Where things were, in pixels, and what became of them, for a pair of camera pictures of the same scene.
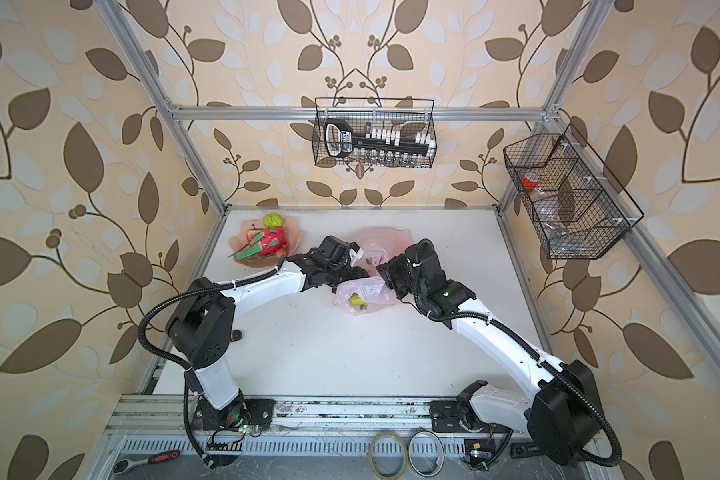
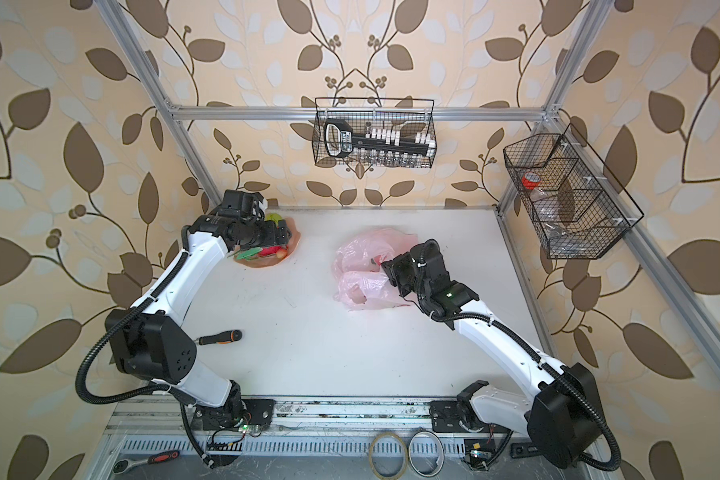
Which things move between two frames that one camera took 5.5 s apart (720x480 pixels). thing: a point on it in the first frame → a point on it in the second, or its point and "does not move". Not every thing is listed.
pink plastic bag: [359, 296] does not move
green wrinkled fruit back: [273, 220] does not move
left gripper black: [357, 270] → [270, 237]
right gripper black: [389, 270] does not move
